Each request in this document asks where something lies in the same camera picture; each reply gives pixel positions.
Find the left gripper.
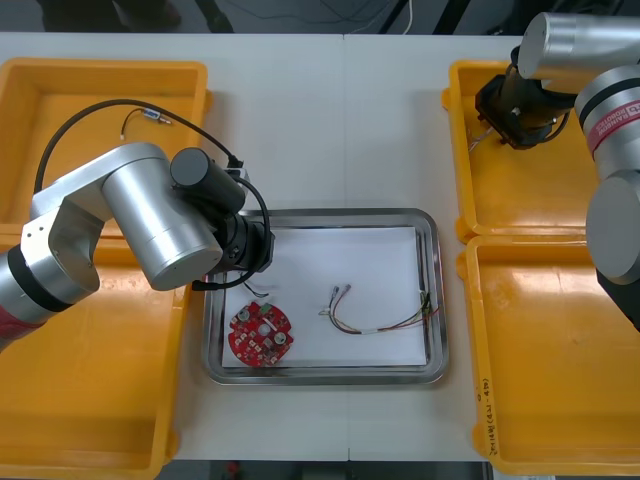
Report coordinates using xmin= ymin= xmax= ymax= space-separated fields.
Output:
xmin=222 ymin=211 xmax=278 ymax=274

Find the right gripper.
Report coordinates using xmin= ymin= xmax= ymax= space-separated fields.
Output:
xmin=473 ymin=64 xmax=571 ymax=149

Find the thin wire harness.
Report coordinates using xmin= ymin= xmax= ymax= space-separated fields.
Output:
xmin=467 ymin=127 xmax=501 ymax=151

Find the green-yellow red black wire harness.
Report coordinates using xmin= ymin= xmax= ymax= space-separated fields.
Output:
xmin=318 ymin=283 xmax=442 ymax=337

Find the yellow-orange plastic bin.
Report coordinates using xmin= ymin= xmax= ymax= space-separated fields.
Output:
xmin=457 ymin=234 xmax=640 ymax=476
xmin=440 ymin=59 xmax=601 ymax=246
xmin=0 ymin=224 xmax=194 ymax=476
xmin=0 ymin=57 xmax=214 ymax=241

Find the steel tray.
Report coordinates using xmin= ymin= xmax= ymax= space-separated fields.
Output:
xmin=201 ymin=207 xmax=449 ymax=387

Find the round red circuit board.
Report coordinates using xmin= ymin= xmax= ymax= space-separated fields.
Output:
xmin=227 ymin=299 xmax=297 ymax=369

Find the white sheet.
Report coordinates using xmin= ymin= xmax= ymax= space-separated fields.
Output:
xmin=221 ymin=225 xmax=432 ymax=370

